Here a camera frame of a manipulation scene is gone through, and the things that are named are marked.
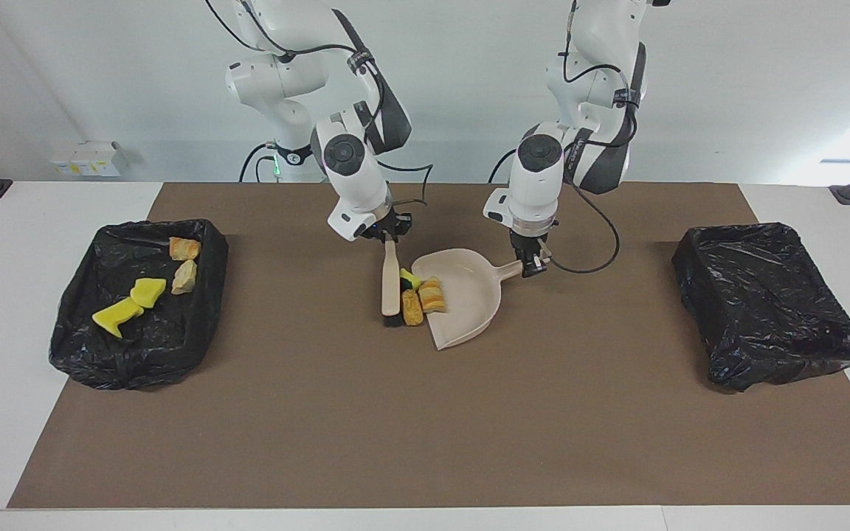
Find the orange striped croissant piece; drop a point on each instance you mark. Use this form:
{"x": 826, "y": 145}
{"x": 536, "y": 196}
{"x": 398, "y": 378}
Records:
{"x": 184, "y": 248}

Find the small yellow sponge wedge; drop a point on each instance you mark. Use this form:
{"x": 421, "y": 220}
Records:
{"x": 410, "y": 279}

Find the pale tan bread chunk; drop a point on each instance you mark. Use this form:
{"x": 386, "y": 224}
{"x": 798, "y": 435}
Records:
{"x": 434, "y": 296}

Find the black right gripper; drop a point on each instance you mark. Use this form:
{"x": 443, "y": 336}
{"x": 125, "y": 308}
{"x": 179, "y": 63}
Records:
{"x": 392, "y": 227}

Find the yellow sponge chunk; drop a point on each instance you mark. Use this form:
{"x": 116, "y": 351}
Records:
{"x": 148, "y": 292}

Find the brown table mat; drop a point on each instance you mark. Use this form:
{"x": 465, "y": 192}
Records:
{"x": 425, "y": 457}

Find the brown oval bread roll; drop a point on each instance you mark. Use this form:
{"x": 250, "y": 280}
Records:
{"x": 412, "y": 308}

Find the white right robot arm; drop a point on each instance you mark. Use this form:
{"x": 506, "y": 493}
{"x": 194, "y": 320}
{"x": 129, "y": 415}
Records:
{"x": 351, "y": 169}

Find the pale croissant piece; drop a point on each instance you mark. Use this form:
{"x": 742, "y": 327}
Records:
{"x": 184, "y": 278}

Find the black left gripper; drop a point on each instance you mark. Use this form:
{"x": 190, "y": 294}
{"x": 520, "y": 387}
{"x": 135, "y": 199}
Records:
{"x": 530, "y": 243}

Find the notched yellow sponge piece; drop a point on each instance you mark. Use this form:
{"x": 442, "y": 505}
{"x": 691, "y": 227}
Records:
{"x": 116, "y": 316}

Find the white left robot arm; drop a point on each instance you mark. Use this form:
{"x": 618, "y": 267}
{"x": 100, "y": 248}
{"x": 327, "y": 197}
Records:
{"x": 536, "y": 184}

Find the beige hand brush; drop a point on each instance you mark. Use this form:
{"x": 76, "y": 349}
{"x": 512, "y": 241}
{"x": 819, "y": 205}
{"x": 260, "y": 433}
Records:
{"x": 392, "y": 287}

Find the beige plastic dustpan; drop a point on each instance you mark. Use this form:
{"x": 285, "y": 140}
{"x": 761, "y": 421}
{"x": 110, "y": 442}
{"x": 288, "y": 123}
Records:
{"x": 469, "y": 295}

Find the black bag lined bin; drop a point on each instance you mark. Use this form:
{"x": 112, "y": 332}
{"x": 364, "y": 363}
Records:
{"x": 159, "y": 346}
{"x": 764, "y": 310}

